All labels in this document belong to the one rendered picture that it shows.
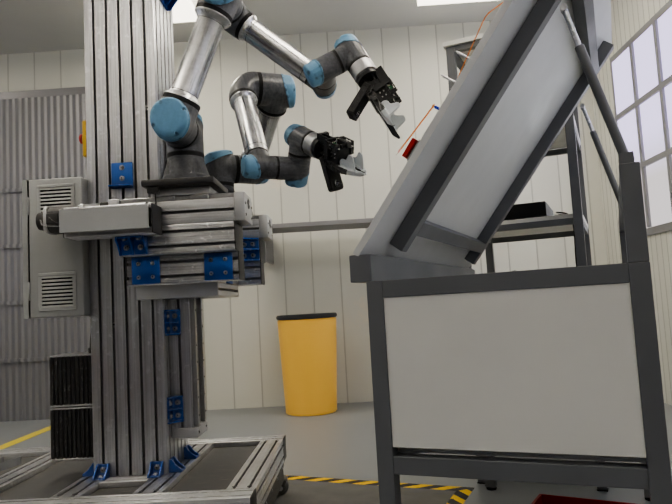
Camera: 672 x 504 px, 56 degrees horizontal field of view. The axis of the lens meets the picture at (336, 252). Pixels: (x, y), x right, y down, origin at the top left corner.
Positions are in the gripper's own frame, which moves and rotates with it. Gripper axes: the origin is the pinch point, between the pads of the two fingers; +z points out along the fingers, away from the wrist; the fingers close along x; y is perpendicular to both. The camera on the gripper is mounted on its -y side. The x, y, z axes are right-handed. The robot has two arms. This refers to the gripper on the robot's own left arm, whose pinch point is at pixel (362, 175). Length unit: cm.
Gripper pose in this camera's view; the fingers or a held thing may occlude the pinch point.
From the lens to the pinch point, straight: 181.9
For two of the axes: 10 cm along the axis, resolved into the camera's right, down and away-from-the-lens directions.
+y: 0.5, -8.7, -4.9
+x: 7.8, -2.7, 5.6
